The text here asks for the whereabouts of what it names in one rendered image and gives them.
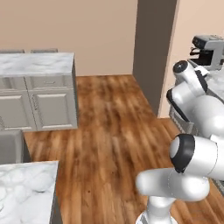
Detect grey coffee machine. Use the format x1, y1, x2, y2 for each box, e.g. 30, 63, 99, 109
189, 34, 224, 71

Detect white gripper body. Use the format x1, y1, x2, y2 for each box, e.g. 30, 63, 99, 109
197, 66, 210, 76

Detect grey cupboard island marble top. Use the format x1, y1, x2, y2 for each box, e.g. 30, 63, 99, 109
0, 52, 80, 132

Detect marble top dining counter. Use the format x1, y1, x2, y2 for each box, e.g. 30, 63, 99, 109
0, 160, 64, 224

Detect grey stool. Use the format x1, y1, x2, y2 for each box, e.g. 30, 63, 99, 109
0, 129, 32, 165
0, 48, 26, 54
30, 48, 59, 54

